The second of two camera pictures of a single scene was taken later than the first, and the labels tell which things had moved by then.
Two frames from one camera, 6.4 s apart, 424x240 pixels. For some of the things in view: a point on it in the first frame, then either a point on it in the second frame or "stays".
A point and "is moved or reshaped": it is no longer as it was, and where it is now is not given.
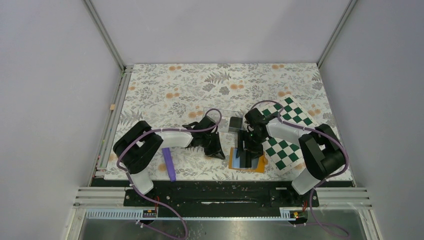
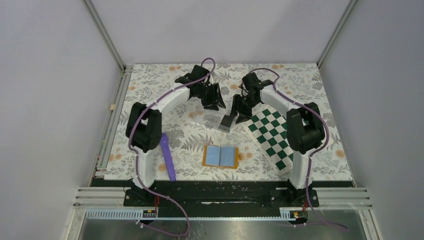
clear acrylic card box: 222,116 is moved or reshaped
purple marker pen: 169,163 stays
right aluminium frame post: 350,6 stays
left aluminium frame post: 93,11 stays
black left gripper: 216,151 to 215,99
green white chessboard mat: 284,153 stays
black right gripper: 256,151 to 236,106
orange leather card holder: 257,165 is moved or reshaped
